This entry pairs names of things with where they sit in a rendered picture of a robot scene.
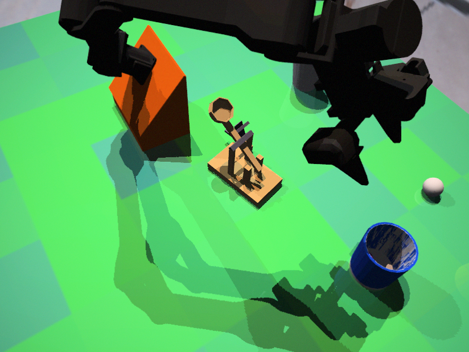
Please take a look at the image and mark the dark blue mug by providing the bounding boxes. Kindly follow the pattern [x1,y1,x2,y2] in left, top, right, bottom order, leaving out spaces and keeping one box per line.
[350,222,419,290]

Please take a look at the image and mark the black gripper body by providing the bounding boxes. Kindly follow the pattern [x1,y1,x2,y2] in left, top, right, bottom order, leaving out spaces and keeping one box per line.
[302,62,374,165]

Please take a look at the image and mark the dark grey cup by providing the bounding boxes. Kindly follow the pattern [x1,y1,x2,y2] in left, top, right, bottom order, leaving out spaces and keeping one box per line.
[293,63,319,92]

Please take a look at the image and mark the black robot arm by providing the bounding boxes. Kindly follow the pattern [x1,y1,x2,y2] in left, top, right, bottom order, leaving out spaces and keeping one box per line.
[59,0,433,122]

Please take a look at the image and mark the pale pink ball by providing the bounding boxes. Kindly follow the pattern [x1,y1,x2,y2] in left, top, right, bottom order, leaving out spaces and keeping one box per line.
[423,178,444,197]

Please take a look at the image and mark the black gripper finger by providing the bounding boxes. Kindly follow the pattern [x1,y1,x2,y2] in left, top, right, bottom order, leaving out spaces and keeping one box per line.
[373,111,401,144]
[333,146,369,186]

